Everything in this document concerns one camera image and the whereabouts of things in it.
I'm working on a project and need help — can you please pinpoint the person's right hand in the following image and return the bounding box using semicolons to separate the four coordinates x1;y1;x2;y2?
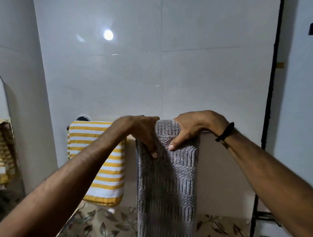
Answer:
168;110;230;151

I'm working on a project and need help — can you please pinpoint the person's left hand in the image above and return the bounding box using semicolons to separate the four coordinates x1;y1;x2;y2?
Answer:
114;115;160;159

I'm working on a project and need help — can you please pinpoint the grey ribbed towel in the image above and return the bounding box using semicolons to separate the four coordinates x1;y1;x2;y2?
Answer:
135;119;200;237

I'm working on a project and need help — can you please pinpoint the person's right forearm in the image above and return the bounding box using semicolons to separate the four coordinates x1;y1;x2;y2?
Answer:
216;128;313;237

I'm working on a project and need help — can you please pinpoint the person's left forearm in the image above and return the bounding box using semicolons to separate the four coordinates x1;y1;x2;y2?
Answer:
0;121;132;237

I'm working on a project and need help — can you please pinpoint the black wristband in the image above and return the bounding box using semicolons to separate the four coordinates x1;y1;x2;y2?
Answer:
215;122;235;143

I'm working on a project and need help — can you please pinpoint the yellow white striped towel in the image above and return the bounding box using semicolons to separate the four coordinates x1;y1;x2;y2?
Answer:
67;121;126;207

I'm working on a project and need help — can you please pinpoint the yellow striped cloth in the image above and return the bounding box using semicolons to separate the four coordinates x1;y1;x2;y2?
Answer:
0;119;19;189

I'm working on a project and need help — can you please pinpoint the metal towel rail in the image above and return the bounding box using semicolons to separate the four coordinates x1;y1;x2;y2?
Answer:
67;116;214;141

